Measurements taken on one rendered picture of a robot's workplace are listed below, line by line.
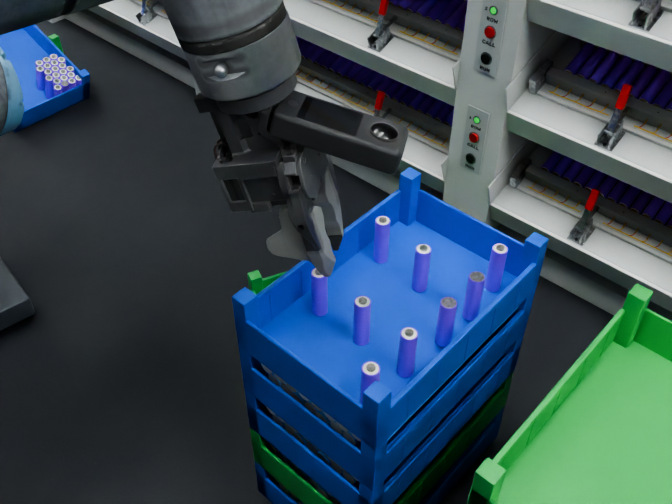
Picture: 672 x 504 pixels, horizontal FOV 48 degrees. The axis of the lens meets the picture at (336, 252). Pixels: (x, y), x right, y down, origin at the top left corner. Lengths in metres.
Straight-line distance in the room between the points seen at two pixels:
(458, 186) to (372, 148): 0.73
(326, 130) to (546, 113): 0.63
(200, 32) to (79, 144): 1.19
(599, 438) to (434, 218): 0.34
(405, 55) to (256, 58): 0.75
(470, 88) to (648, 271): 0.40
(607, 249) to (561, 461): 0.57
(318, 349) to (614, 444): 0.32
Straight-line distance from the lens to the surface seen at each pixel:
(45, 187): 1.67
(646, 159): 1.17
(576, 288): 1.39
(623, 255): 1.28
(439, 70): 1.30
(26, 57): 2.00
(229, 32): 0.59
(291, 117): 0.64
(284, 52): 0.62
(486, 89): 1.23
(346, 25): 1.41
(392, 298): 0.89
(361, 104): 1.52
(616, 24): 1.09
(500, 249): 0.87
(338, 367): 0.82
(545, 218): 1.31
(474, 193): 1.34
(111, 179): 1.65
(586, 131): 1.19
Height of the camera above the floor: 0.97
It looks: 44 degrees down
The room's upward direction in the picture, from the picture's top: straight up
